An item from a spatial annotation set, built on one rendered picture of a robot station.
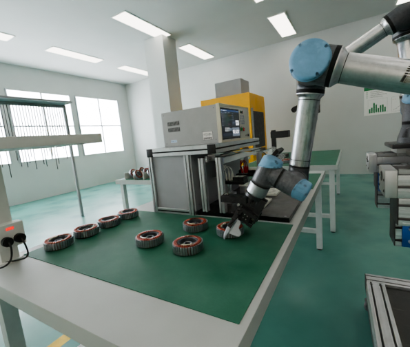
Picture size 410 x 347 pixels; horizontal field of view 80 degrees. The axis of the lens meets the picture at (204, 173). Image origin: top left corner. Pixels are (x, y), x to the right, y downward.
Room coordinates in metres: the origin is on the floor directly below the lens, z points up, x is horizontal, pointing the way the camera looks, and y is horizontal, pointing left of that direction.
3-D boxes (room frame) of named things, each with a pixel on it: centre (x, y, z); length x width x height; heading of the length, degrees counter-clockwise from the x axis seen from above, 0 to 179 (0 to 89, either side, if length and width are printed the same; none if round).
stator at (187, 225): (1.06, 0.06, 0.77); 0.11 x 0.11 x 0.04
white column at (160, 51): (5.59, 0.68, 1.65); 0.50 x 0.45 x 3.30; 59
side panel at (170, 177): (1.34, 0.19, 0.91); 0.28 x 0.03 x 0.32; 59
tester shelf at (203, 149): (1.57, -0.05, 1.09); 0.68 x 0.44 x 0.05; 149
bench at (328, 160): (3.55, -1.36, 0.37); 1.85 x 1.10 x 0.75; 149
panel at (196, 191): (1.54, -0.10, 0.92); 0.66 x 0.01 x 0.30; 149
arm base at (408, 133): (1.16, -1.02, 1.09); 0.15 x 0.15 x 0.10
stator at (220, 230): (0.96, -0.08, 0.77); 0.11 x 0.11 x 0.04
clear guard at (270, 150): (1.30, -0.25, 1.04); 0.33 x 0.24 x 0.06; 59
